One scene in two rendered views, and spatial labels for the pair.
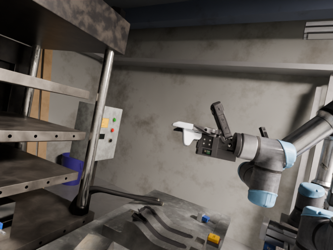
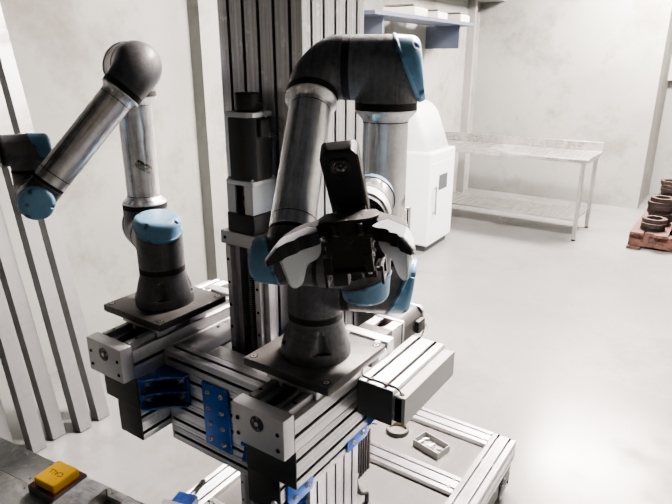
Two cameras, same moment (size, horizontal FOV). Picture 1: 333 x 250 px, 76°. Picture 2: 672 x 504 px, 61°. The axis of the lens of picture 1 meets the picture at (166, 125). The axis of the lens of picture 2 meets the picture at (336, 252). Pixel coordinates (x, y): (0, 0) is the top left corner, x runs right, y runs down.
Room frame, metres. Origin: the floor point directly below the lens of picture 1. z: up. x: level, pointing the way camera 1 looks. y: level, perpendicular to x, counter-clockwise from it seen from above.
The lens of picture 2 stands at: (0.61, 0.52, 1.64)
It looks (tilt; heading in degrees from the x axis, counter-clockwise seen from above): 18 degrees down; 274
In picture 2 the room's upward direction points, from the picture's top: straight up
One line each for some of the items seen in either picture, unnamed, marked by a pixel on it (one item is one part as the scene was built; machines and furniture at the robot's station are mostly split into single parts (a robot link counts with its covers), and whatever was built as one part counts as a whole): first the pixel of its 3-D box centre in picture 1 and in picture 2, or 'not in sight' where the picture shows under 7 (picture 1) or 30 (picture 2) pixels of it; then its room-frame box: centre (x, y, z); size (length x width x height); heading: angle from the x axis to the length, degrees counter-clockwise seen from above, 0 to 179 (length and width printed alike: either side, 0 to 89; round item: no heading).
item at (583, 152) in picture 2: not in sight; (505, 181); (-0.75, -5.52, 0.44); 1.69 x 0.65 x 0.87; 149
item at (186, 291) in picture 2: (305, 217); (163, 282); (1.16, -0.84, 1.09); 0.15 x 0.15 x 0.10
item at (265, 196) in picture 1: (261, 183); (355, 265); (0.64, -0.32, 1.34); 0.11 x 0.08 x 0.11; 175
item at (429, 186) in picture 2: not in sight; (410, 172); (0.29, -4.78, 0.66); 0.73 x 0.60 x 1.32; 148
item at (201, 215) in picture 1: (206, 219); not in sight; (1.49, -0.41, 0.83); 0.13 x 0.05 x 0.05; 54
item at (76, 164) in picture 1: (73, 167); not in sight; (3.81, 1.48, 0.27); 0.46 x 0.43 x 0.54; 149
